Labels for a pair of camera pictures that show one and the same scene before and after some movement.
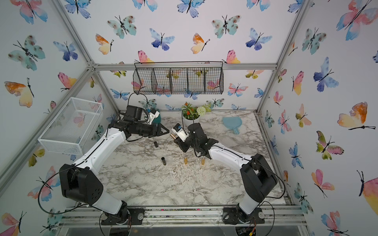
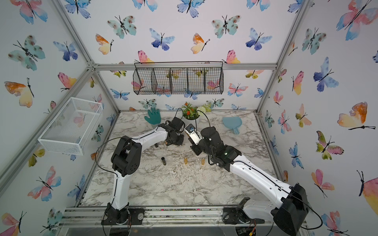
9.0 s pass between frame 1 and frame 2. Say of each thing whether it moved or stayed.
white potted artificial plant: stayed
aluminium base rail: stayed
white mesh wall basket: stayed
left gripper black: moved
